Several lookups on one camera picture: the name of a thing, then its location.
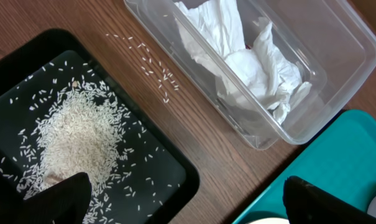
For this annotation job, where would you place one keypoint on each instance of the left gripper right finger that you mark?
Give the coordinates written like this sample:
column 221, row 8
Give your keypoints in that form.
column 307, row 204

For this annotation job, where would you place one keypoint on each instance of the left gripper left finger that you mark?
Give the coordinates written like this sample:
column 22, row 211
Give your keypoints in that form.
column 65, row 202

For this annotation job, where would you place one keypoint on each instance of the large white plate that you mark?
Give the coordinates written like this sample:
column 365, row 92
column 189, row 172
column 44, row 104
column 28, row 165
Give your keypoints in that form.
column 272, row 220

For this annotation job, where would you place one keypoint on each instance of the pile of rice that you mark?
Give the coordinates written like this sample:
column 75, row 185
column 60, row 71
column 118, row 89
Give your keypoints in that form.
column 62, row 120

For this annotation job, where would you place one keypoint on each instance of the white napkin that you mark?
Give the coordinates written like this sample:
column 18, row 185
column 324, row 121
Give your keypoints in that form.
column 219, row 23
column 275, row 81

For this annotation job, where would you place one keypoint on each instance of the teal serving tray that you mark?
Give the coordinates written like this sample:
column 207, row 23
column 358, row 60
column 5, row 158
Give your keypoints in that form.
column 340, row 161

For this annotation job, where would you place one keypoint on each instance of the black plastic tray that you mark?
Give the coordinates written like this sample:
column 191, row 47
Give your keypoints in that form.
column 56, row 44

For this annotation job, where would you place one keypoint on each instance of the clear plastic bin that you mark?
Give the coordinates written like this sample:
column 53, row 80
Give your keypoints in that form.
column 331, row 45

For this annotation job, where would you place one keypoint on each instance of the spilled rice grains on table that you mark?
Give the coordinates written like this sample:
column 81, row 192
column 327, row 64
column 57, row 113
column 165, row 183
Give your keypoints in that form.
column 143, row 58

